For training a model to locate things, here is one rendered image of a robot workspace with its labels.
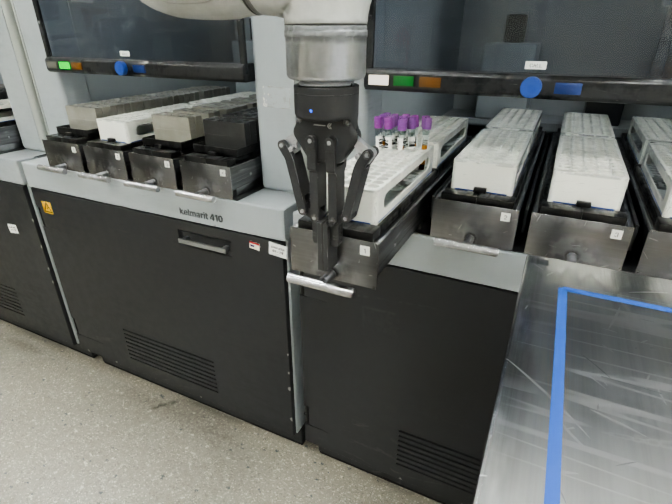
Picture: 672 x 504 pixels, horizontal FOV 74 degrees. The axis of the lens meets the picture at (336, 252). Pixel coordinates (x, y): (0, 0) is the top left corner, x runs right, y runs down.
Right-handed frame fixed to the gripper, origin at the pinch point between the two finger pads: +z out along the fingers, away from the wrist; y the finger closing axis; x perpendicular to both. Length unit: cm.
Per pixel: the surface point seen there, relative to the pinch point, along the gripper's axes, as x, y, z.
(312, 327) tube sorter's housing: -22.3, 15.4, 32.9
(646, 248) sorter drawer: -22.3, -39.3, 2.0
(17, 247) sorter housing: -22, 121, 36
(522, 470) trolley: 27.0, -26.9, -2.0
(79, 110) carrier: -30, 86, -7
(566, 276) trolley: -0.1, -28.6, -2.0
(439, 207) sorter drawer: -22.2, -9.5, 0.7
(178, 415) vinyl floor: -21, 63, 80
